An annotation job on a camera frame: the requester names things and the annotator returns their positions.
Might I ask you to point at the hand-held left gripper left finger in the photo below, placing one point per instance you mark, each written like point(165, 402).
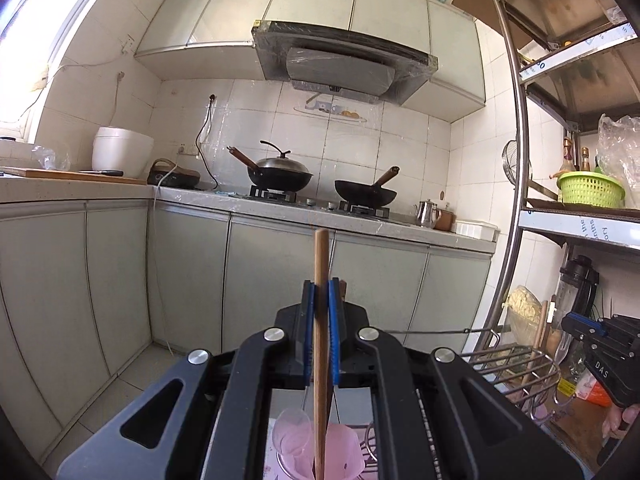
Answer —
point(310, 330)

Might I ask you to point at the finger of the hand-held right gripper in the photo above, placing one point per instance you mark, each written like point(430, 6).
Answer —
point(580, 325)

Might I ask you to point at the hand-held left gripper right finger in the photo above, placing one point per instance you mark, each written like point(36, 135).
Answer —
point(334, 330)

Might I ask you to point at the light wooden chopstick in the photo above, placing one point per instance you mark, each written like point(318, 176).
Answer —
point(320, 310)

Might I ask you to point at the pink plastic utensil cup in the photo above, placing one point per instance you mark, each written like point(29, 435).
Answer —
point(345, 450)

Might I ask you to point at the person's right hand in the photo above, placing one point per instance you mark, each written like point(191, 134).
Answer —
point(620, 420)

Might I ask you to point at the orange and white packet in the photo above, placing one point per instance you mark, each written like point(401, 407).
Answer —
point(595, 392)

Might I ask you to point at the black blender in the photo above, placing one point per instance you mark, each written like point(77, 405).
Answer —
point(577, 285)

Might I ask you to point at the bag of pale noodles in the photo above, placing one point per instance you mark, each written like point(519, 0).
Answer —
point(525, 310)

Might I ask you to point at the grey kitchen base cabinet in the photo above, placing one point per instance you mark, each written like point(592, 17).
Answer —
point(200, 285)

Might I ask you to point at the gas stove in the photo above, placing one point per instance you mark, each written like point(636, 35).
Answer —
point(320, 202)

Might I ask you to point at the green plastic basket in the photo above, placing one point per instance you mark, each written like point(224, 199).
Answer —
point(590, 190)

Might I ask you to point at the black wok without lid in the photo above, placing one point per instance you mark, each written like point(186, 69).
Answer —
point(365, 192)

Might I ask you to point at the white container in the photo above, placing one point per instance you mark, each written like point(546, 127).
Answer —
point(475, 230)

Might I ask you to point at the steel kettle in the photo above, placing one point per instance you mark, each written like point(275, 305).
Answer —
point(426, 212)

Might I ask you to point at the brown clay pot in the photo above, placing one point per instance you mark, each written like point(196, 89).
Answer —
point(444, 220)

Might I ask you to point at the black wok with lid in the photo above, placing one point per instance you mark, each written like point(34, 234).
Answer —
point(280, 172)

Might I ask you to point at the glass bottle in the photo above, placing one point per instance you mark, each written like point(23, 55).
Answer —
point(568, 157)
point(585, 160)

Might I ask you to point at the metal shelving rack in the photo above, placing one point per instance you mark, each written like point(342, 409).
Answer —
point(520, 160)

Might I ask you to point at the dark electric pot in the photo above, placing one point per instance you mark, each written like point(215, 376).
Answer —
point(172, 175)

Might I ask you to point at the white rice cooker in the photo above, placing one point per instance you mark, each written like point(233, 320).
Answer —
point(122, 150)

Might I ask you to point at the range hood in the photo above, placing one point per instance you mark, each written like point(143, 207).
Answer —
point(345, 60)

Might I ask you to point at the wooden cutting board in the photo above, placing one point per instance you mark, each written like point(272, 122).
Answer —
point(75, 176)

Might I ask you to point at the crumpled clear plastic bag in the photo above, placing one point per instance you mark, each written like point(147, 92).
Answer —
point(50, 157)

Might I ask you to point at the pale upper kitchen cabinet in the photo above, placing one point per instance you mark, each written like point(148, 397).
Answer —
point(300, 10)

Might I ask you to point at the glass wall shelf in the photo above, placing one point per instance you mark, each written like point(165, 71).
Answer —
point(332, 111)

